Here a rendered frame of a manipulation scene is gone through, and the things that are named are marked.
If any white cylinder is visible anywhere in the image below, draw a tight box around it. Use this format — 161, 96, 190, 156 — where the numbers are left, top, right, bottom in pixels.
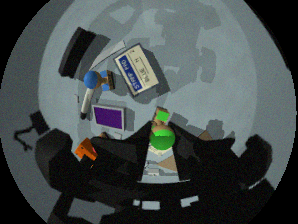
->
80, 88, 94, 120

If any cream paper card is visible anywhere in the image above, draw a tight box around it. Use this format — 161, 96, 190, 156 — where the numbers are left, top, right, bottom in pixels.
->
149, 143, 172, 156

